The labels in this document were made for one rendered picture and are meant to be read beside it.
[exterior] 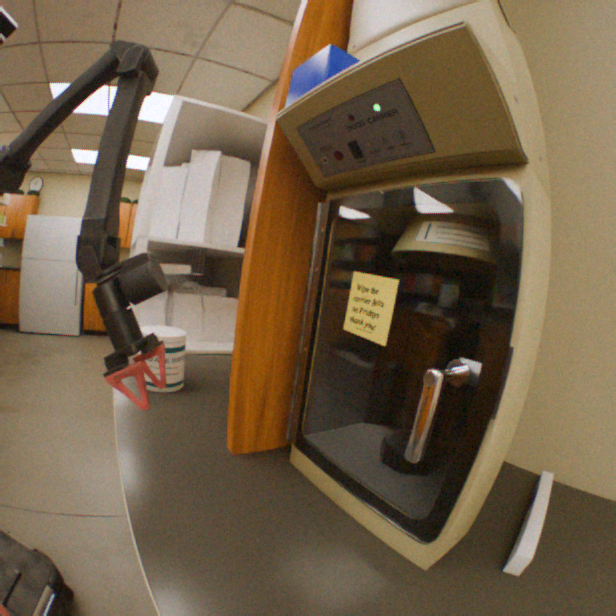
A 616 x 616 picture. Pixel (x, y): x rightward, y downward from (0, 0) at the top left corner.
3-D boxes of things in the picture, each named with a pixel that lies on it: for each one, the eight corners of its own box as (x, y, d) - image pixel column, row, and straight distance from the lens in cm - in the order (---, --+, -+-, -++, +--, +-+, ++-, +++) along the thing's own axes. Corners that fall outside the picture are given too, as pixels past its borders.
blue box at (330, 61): (335, 134, 53) (340, 93, 58) (379, 117, 47) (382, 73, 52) (283, 112, 49) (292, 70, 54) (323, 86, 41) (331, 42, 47)
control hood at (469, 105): (326, 191, 51) (333, 138, 55) (531, 163, 33) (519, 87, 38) (262, 171, 45) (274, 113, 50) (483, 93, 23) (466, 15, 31)
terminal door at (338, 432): (293, 441, 55) (327, 201, 49) (433, 547, 40) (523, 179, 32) (289, 441, 55) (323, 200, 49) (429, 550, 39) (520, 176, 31)
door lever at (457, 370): (446, 452, 33) (427, 442, 34) (472, 362, 30) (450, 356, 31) (416, 469, 29) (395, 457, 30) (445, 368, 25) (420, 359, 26)
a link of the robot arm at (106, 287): (100, 286, 58) (84, 287, 53) (130, 269, 55) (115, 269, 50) (113, 322, 57) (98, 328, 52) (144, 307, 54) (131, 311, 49)
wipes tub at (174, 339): (178, 375, 95) (181, 325, 91) (188, 392, 83) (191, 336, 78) (136, 374, 93) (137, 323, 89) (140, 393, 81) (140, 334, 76)
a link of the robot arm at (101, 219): (139, 74, 74) (123, 47, 67) (163, 71, 72) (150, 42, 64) (98, 274, 61) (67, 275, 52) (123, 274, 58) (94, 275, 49)
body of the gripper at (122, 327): (158, 341, 57) (142, 302, 57) (138, 355, 47) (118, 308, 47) (130, 353, 59) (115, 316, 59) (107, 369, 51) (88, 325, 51)
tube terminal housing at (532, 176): (381, 435, 74) (423, 112, 80) (501, 496, 63) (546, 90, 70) (288, 460, 58) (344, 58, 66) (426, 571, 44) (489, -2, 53)
